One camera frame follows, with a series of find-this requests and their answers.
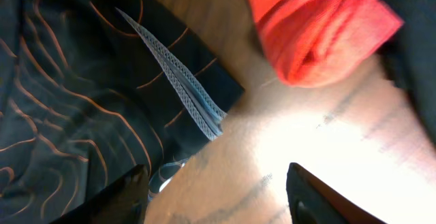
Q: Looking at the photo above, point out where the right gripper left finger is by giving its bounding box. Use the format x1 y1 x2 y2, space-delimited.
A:
50 165 149 224

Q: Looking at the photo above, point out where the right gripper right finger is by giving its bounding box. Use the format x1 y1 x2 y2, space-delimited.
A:
286 163 384 224

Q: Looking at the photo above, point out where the black orange patterned sports jersey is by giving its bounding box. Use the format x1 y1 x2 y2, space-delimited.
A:
1 0 243 223

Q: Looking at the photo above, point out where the red cloth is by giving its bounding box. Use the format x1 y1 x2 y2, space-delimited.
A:
248 0 403 88

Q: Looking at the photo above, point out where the black fabric at right edge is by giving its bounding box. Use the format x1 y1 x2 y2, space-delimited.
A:
382 0 435 142

